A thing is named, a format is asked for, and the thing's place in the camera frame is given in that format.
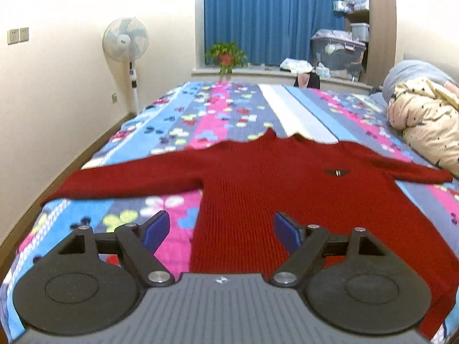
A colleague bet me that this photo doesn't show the small tissue pack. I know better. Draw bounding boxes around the small tissue pack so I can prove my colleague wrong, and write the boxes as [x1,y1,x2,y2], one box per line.
[315,62,331,78]

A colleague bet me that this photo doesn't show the floral striped bed sheet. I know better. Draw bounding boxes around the floral striped bed sheet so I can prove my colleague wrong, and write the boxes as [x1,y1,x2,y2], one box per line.
[1,82,458,343]

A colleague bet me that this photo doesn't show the clear plastic storage bin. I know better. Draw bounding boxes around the clear plastic storage bin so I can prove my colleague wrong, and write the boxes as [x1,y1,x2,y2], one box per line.
[310,29,366,81]

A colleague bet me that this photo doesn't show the red knit sweater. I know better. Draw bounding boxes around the red knit sweater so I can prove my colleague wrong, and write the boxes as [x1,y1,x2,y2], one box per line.
[55,130,458,338]

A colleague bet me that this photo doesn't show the potted green plant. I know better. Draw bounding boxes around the potted green plant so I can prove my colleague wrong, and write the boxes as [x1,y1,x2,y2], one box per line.
[205,42,248,76]

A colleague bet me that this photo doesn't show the wall light switches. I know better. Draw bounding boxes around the wall light switches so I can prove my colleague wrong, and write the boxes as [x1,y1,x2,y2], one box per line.
[7,27,29,45]

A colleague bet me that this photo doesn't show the blue window curtain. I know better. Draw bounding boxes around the blue window curtain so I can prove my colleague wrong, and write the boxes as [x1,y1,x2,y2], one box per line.
[204,0,345,65]

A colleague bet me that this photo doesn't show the dark bag on sill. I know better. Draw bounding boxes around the dark bag on sill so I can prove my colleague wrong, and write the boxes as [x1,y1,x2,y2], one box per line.
[294,72,320,89]

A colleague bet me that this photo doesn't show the white standing fan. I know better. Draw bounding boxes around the white standing fan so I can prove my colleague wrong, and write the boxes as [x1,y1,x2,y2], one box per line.
[102,18,149,114]

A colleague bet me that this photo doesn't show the cream star-print duvet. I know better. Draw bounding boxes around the cream star-print duvet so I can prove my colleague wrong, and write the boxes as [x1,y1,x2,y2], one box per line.
[387,78,458,176]

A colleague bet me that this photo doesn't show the white clothes pile on sill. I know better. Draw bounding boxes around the white clothes pile on sill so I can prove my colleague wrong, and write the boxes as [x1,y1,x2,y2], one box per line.
[279,58,314,74]

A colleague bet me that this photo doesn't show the grey blue pillow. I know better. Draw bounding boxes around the grey blue pillow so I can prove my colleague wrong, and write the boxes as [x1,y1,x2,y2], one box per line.
[382,60,458,103]

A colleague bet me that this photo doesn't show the wooden shelf unit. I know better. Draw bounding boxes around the wooden shelf unit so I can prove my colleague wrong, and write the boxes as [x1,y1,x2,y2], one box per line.
[345,0,397,87]

